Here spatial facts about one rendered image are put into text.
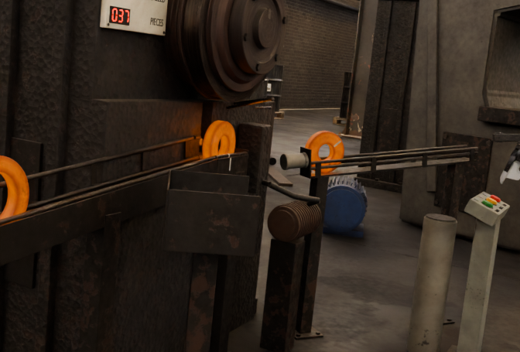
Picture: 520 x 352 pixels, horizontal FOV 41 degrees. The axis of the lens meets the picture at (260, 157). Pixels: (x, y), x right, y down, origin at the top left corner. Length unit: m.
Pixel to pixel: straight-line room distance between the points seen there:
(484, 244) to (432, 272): 0.21
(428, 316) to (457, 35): 2.48
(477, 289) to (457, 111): 2.22
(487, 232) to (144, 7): 1.42
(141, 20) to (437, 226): 1.28
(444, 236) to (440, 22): 2.45
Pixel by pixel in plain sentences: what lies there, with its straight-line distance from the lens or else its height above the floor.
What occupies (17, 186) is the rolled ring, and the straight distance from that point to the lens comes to 1.55.
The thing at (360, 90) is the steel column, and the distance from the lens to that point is 11.05.
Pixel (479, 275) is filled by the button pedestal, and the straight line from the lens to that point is 2.62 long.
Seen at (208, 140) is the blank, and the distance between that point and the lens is 2.14.
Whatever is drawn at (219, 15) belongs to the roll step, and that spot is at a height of 1.13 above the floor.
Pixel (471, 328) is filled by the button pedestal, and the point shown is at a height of 0.14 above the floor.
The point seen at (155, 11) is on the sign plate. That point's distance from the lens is 2.03.
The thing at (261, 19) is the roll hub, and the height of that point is 1.14.
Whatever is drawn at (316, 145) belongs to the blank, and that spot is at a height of 0.73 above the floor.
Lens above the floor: 1.01
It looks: 8 degrees down
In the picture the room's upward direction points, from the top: 6 degrees clockwise
